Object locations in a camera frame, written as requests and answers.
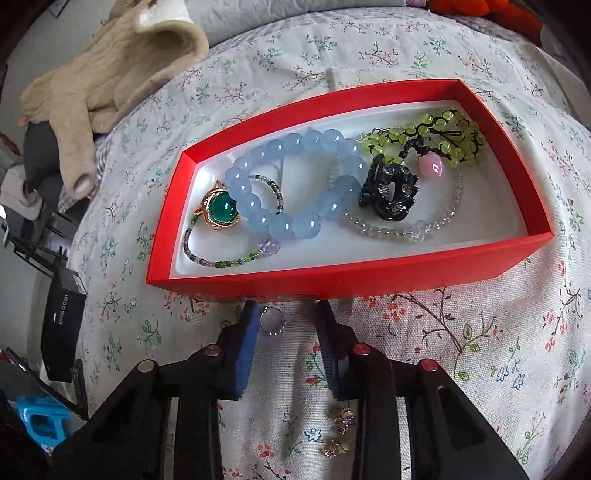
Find clear beaded bracelet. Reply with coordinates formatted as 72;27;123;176
327;163;465;244

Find red Ace jewelry box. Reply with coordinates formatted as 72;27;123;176
146;79;553;301

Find green multicolour beaded bracelet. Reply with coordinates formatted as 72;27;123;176
180;174;286;269

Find gold ring with green stone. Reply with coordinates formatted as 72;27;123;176
193;180;243;231

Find black flower hair clip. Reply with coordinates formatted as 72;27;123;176
358;154;419;222

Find light blue bead bracelet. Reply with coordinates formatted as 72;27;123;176
223;128;369;241

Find green bead black cord bracelet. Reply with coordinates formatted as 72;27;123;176
358;109;487;180

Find blue plastic stool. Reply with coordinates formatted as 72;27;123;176
16;396;71;450

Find small gold earrings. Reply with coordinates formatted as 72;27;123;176
321;401;356;459

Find black iQOO phone box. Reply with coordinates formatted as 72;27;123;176
40;266;87;382

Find floral bed sheet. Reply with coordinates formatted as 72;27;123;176
69;7;590;479

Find beige fleece blanket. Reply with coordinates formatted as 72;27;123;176
21;1;208;200

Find orange pumpkin plush toy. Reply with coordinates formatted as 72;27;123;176
427;0;543;46

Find grey white pillow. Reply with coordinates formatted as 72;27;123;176
185;0;407;45

